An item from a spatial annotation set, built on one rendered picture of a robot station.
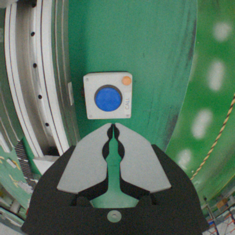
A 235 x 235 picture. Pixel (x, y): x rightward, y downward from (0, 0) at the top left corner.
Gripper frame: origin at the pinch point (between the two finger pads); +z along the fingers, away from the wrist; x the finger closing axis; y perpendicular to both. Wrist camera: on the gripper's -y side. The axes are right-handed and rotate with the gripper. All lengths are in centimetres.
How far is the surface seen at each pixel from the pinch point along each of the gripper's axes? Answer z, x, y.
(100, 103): 7.6, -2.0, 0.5
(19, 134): 12.6, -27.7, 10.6
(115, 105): 7.6, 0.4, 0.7
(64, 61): 11.6, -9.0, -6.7
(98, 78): 8.9, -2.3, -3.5
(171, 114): 15.1, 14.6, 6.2
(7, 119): 10.3, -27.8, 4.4
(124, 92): 8.9, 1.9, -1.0
